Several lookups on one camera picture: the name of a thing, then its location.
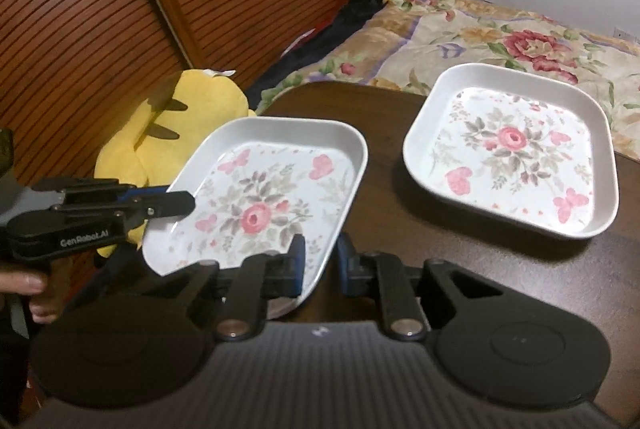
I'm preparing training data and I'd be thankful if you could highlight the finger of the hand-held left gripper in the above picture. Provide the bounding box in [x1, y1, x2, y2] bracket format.
[35, 176, 172, 205]
[50, 190, 197, 231]

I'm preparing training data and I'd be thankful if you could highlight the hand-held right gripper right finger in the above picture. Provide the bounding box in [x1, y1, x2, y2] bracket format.
[336, 233, 504, 341]

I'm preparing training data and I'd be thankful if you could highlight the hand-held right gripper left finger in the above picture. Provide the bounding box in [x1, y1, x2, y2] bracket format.
[165, 233, 307, 343]

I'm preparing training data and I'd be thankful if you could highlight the white floral square plate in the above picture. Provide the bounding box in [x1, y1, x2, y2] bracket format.
[142, 116, 369, 316]
[402, 62, 620, 240]

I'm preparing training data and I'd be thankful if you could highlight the person's left hand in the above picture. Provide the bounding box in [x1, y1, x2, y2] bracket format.
[0, 271, 62, 324]

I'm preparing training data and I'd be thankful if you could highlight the yellow plush toy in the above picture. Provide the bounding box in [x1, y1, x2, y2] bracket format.
[94, 68, 259, 258]

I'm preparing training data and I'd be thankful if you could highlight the dark blue red clothing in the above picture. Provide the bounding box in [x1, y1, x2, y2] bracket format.
[245, 0, 387, 110]

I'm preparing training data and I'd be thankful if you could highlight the floral bed blanket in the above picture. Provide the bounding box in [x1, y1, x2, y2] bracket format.
[254, 0, 640, 156]

